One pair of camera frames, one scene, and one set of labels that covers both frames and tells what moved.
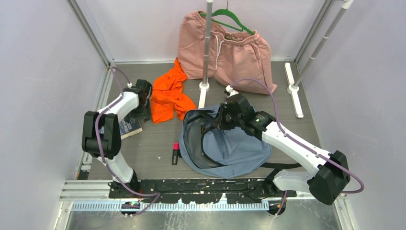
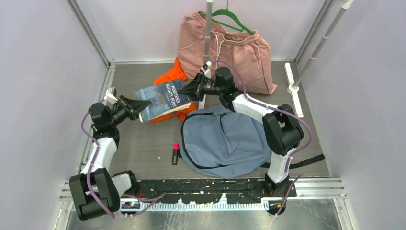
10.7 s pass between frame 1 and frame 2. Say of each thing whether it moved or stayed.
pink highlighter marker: stayed
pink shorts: stayed
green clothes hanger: stayed
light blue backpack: stayed
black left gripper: moved
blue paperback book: moved
